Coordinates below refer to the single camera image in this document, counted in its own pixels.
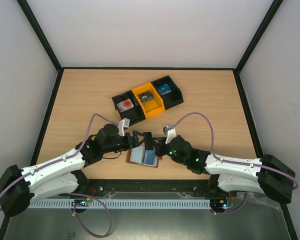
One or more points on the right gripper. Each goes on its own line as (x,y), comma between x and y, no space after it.
(161,146)

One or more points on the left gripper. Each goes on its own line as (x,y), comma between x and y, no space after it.
(135,142)

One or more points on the brown leather card holder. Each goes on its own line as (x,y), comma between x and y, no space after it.
(140,156)

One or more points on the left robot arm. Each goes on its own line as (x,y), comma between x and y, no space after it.
(79,157)

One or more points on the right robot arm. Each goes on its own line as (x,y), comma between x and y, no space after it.
(266,175)

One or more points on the red white card stack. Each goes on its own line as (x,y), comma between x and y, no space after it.
(125,105)

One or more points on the blue card stack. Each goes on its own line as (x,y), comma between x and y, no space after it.
(164,89)

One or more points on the left black bin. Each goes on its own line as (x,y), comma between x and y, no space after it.
(136,114)

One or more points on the black bin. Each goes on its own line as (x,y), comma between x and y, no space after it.
(171,99)
(136,114)

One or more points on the yellow middle bin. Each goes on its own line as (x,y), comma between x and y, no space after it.
(152,107)

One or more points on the right black bin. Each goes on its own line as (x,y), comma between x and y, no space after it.
(171,99)

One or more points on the metal sheet front panel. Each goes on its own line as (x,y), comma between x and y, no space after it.
(254,221)

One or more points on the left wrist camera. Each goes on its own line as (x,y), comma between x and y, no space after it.
(122,126)

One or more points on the black front rail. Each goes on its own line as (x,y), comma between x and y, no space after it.
(150,186)

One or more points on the light blue cable duct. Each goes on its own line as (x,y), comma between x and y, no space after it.
(134,204)

